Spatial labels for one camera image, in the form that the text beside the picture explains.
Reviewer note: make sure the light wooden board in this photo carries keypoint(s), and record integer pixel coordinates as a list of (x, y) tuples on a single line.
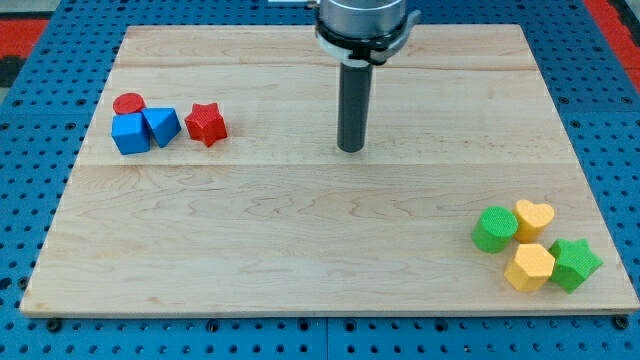
[(276, 221)]

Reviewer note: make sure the blue triangular prism block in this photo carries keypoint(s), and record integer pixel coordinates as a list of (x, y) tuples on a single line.
[(163, 123)]

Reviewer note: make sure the blue cube block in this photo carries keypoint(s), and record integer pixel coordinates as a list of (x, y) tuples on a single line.
[(130, 133)]

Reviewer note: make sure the red cylinder block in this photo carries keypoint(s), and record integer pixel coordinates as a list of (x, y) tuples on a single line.
[(128, 103)]

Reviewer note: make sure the green star block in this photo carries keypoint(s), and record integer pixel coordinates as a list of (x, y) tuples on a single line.
[(575, 262)]

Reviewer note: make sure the green cylinder block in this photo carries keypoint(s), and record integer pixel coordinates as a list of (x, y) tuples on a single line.
[(494, 229)]

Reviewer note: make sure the yellow hexagon block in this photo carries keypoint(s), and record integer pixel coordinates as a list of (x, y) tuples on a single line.
[(530, 267)]

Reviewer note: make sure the red star block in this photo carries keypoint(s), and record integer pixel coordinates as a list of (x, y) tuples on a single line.
[(206, 124)]

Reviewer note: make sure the yellow heart block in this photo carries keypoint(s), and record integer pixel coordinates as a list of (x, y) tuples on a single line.
[(533, 219)]

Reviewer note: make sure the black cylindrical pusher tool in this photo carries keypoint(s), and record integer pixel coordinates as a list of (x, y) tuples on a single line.
[(353, 105)]

